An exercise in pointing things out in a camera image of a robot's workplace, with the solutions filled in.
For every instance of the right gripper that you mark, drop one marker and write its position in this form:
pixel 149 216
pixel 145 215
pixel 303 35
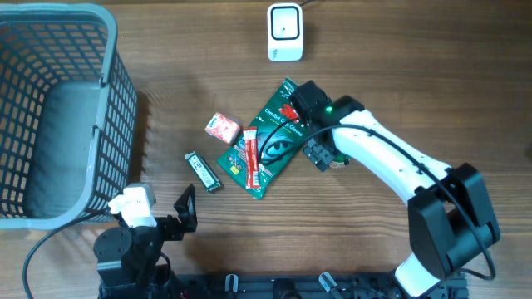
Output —
pixel 319 154

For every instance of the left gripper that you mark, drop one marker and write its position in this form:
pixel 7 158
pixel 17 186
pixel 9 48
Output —
pixel 174 232

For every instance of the green 3M gloves packet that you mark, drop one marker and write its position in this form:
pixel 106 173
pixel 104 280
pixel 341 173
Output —
pixel 278 130

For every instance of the red stick sachet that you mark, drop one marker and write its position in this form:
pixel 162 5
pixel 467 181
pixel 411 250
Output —
pixel 252 159

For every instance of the red white small box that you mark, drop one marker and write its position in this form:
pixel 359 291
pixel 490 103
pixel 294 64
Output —
pixel 223 128

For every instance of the green lidded jar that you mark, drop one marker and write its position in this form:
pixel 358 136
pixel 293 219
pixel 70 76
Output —
pixel 340 161

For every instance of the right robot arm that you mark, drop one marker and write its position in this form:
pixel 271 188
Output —
pixel 451 220

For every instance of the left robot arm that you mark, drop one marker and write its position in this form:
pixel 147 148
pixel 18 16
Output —
pixel 130 261

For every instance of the grey plastic shopping basket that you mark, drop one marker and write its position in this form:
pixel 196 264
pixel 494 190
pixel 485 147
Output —
pixel 68 110

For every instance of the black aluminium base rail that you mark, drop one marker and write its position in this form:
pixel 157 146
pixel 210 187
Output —
pixel 291 286

